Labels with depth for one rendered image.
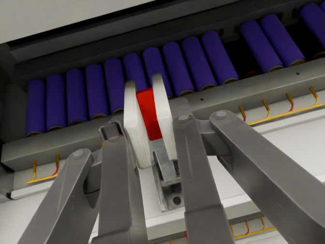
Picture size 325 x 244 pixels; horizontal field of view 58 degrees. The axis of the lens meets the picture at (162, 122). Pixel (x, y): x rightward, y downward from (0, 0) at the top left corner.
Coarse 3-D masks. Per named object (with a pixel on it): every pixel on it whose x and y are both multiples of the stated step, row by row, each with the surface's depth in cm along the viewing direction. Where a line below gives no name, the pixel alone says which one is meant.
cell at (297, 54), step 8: (272, 16) 29; (264, 24) 29; (272, 24) 28; (280, 24) 28; (264, 32) 29; (272, 32) 28; (280, 32) 27; (272, 40) 28; (280, 40) 27; (288, 40) 27; (280, 48) 27; (288, 48) 26; (296, 48) 26; (280, 56) 27; (288, 56) 26; (296, 56) 26; (288, 64) 26
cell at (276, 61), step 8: (248, 24) 29; (256, 24) 29; (248, 32) 28; (256, 32) 28; (248, 40) 28; (256, 40) 28; (264, 40) 27; (256, 48) 27; (264, 48) 27; (272, 48) 27; (256, 56) 27; (264, 56) 26; (272, 56) 26; (264, 64) 26; (272, 64) 26; (280, 64) 26; (264, 72) 26
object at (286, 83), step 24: (288, 72) 25; (312, 72) 24; (192, 96) 25; (216, 96) 24; (240, 96) 24; (264, 96) 25; (288, 96) 25; (96, 120) 25; (264, 120) 24; (24, 144) 25; (48, 144) 25; (72, 144) 25; (96, 144) 25; (24, 168) 26
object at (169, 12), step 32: (192, 0) 29; (224, 0) 30; (64, 32) 30; (96, 32) 30; (0, 96) 31; (320, 96) 26; (0, 128) 30; (288, 128) 25; (320, 128) 24; (0, 160) 25; (64, 160) 27; (320, 160) 23; (0, 192) 24; (224, 192) 23; (0, 224) 24; (96, 224) 23; (160, 224) 22
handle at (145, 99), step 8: (152, 88) 19; (136, 96) 19; (144, 96) 19; (152, 96) 19; (144, 104) 19; (152, 104) 19; (144, 112) 19; (152, 112) 19; (144, 120) 20; (152, 120) 20; (152, 128) 20; (152, 136) 20; (160, 136) 20; (160, 144) 21; (160, 152) 21; (160, 160) 21; (168, 160) 21; (160, 168) 21; (168, 168) 21; (168, 176) 22; (176, 176) 22
